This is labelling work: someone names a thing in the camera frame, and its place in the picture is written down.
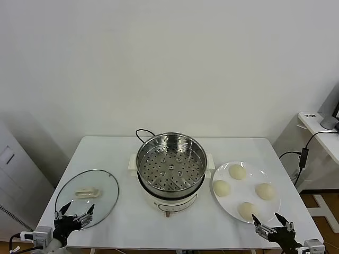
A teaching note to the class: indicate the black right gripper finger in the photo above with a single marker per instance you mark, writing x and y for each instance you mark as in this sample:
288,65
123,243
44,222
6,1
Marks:
262,230
287,226

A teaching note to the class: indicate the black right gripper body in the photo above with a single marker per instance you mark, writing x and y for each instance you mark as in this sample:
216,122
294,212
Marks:
283,236

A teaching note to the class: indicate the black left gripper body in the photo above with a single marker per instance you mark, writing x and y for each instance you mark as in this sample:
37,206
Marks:
64,225

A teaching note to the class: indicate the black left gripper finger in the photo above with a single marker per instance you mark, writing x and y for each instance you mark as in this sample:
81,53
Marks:
62,213
87,218

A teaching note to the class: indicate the white steamed baozi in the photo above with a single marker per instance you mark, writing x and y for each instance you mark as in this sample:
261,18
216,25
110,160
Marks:
265,191
237,172
247,210
222,188

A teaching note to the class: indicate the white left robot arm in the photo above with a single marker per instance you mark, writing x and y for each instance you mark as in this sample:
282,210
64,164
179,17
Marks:
51,247

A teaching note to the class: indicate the perforated steel steamer basket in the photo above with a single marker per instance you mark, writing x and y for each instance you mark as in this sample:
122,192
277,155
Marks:
172,169

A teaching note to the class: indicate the white round plate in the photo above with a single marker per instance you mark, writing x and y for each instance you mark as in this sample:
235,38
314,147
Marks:
246,190

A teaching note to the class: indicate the white cabinet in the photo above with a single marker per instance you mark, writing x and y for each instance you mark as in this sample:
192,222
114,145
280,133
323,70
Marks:
16,185

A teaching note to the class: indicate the cream electric cooker pot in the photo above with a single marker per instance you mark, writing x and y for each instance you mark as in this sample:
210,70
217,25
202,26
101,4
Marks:
172,203

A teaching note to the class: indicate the grey round stand base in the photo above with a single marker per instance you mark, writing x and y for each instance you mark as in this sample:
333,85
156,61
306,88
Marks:
327,122

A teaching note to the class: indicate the grey computer monitor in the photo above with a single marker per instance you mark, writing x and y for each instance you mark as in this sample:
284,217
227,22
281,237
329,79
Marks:
331,100

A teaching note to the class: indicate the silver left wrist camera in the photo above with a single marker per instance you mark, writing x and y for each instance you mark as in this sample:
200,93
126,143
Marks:
39,234

